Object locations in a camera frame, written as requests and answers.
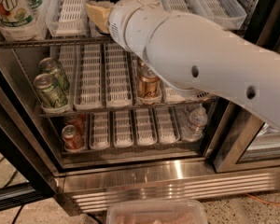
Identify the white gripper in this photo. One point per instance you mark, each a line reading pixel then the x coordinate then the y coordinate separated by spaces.
pixel 126 19

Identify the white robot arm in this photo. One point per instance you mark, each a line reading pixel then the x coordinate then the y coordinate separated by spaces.
pixel 188 51

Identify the gold can rear middle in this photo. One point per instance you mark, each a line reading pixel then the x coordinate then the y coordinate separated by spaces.
pixel 141 63

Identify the gold can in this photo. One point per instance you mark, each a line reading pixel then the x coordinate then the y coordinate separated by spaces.
pixel 141 63
pixel 148 83

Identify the gold can front middle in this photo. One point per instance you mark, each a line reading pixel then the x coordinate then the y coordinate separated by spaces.
pixel 148 83

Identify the green can rear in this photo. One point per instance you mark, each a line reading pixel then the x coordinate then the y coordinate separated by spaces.
pixel 52 66

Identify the green can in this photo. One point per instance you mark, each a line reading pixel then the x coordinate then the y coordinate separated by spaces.
pixel 50 91
pixel 52 66

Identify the white 7up can front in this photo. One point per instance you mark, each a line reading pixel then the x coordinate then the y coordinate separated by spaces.
pixel 15 13

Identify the green can front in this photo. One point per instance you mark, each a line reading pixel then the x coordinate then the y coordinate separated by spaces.
pixel 50 91

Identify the red can rear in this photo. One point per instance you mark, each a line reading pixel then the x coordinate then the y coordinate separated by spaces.
pixel 75 120

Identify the red can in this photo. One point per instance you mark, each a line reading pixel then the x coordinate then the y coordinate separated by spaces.
pixel 72 138
pixel 75 120

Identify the steel fridge cabinet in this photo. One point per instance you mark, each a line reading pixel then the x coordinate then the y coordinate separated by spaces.
pixel 130 154

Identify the red can front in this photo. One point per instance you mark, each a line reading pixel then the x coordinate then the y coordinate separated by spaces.
pixel 72 138

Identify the black sliding fridge door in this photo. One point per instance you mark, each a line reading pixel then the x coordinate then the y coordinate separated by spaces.
pixel 17 149

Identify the clear water bottle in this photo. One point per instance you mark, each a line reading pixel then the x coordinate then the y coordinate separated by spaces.
pixel 196 120

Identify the clear plastic food container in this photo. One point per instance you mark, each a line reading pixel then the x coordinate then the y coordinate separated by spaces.
pixel 156 212

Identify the top wire shelf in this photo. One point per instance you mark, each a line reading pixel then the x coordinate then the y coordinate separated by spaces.
pixel 50 41

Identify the wire shelf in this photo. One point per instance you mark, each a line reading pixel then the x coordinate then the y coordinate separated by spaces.
pixel 50 41
pixel 129 107

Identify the middle wire shelf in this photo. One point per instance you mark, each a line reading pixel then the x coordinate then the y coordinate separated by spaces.
pixel 129 107

